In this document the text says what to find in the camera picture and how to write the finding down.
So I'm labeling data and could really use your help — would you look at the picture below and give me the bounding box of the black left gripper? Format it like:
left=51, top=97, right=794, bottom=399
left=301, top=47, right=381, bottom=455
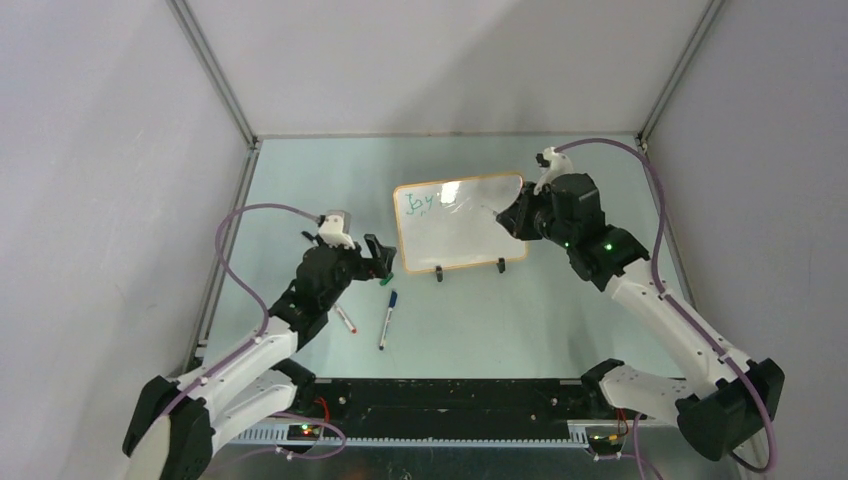
left=314, top=233, right=394, bottom=309

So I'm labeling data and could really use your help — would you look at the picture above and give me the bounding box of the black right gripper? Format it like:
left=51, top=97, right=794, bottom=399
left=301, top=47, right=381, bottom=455
left=498, top=182, right=576, bottom=250

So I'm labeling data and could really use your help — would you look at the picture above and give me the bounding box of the yellow framed whiteboard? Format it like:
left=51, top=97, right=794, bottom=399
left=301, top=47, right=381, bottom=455
left=392, top=172, right=528, bottom=274

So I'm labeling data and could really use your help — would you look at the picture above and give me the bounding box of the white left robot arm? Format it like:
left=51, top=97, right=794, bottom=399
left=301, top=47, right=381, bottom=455
left=122, top=234, right=397, bottom=479

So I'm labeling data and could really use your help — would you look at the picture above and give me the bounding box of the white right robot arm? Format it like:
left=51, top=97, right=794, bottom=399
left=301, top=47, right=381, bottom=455
left=496, top=174, right=785, bottom=461

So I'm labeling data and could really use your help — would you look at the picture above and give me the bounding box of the blue marker pen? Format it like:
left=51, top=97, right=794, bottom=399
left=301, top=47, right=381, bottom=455
left=378, top=290, right=398, bottom=351

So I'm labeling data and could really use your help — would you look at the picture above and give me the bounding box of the red marker pen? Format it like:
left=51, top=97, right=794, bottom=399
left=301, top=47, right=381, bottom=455
left=334, top=305, right=358, bottom=334

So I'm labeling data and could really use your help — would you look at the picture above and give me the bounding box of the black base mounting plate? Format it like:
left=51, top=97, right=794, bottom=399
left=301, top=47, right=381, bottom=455
left=294, top=378, right=617, bottom=441

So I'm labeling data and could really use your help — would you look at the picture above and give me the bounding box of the left controller circuit board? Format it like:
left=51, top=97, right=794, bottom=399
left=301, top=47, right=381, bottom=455
left=286, top=423, right=323, bottom=442

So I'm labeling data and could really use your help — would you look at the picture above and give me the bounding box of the controller circuit board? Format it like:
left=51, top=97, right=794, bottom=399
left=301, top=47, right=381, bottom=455
left=286, top=423, right=323, bottom=442
left=587, top=434, right=627, bottom=457

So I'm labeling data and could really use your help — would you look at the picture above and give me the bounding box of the right controller circuit board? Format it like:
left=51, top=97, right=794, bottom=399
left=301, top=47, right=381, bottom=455
left=587, top=434, right=627, bottom=457

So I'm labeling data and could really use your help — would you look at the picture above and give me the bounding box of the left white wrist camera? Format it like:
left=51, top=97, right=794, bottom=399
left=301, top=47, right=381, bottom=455
left=318, top=210, right=356, bottom=249

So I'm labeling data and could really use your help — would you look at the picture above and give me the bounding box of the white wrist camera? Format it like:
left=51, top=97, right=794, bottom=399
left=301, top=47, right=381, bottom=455
left=318, top=210, right=356, bottom=249
left=533, top=147, right=575, bottom=196

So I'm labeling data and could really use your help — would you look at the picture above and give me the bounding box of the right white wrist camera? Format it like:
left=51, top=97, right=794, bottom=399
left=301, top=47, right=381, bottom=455
left=533, top=147, right=575, bottom=196

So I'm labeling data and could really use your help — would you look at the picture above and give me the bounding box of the right aluminium frame post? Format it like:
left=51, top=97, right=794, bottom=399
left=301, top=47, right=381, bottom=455
left=636, top=0, right=726, bottom=146

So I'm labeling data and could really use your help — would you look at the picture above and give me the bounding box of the aluminium frame post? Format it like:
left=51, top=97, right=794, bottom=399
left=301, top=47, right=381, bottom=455
left=636, top=0, right=726, bottom=146
left=166, top=0, right=258, bottom=149

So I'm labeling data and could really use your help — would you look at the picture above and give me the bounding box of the left aluminium frame post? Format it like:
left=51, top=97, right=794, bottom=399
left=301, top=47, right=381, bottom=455
left=166, top=0, right=258, bottom=149

